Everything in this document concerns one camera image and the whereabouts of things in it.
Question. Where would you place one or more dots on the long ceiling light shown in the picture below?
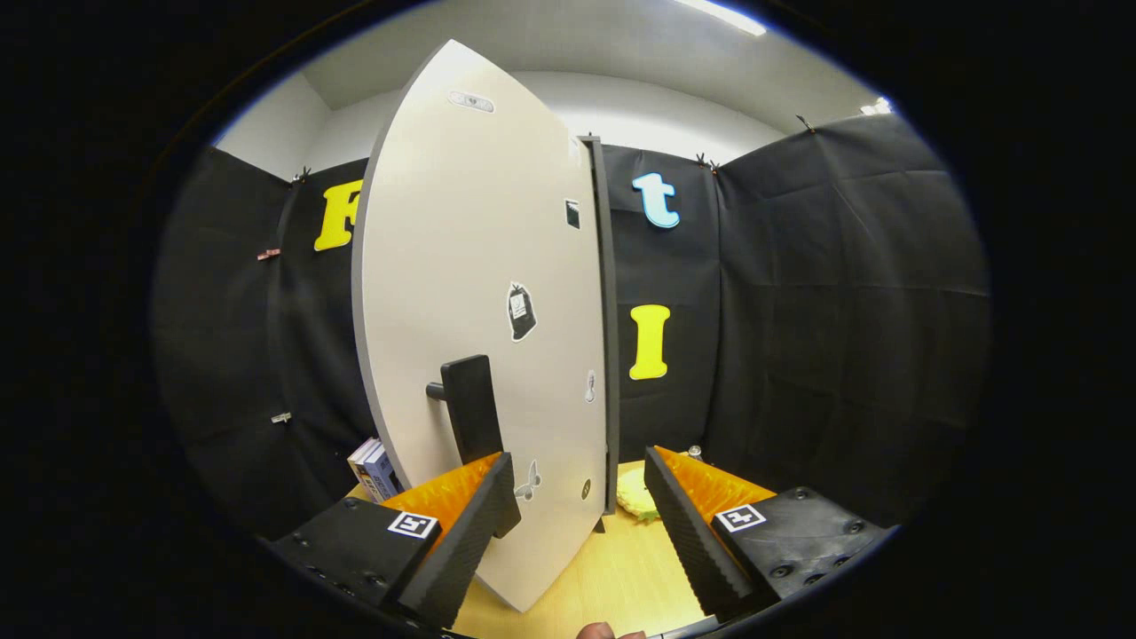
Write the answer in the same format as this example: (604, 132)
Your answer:
(723, 16)

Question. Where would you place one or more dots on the yellow plush toy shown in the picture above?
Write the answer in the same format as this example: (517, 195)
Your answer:
(637, 497)

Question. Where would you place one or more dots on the beige shoe cabinet door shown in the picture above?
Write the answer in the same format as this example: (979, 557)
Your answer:
(461, 248)

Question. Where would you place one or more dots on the black backdrop cloth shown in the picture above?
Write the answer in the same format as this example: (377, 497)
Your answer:
(843, 337)

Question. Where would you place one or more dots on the small ceiling light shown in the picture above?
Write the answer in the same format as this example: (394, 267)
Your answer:
(877, 106)

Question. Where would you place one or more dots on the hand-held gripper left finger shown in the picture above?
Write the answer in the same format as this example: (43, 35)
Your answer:
(457, 546)

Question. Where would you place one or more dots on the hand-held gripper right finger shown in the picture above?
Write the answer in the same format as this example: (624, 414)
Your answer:
(692, 541)

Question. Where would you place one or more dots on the black binder clip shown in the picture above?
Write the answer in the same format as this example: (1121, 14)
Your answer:
(805, 122)
(706, 162)
(302, 174)

